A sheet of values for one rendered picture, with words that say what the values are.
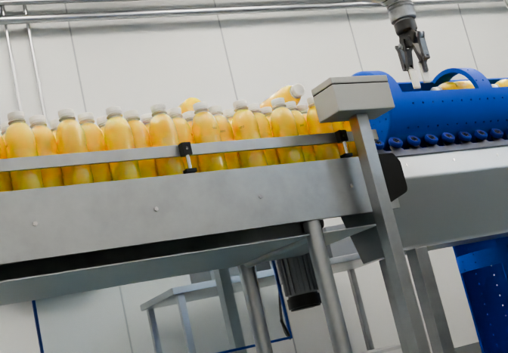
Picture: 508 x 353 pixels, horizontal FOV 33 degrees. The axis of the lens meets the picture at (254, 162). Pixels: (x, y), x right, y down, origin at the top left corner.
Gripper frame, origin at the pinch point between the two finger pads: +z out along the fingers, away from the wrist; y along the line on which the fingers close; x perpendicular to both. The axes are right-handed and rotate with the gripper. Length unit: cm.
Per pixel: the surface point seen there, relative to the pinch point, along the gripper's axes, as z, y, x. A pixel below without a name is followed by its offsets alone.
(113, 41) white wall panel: -160, 330, -42
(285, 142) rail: 24, -16, 71
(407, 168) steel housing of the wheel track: 33.2, -8.5, 24.2
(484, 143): 27.4, -6.7, -13.6
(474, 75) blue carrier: 3.0, -7.3, -17.6
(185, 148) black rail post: 24, -18, 103
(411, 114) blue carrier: 15.9, -8.7, 16.4
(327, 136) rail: 23, -16, 57
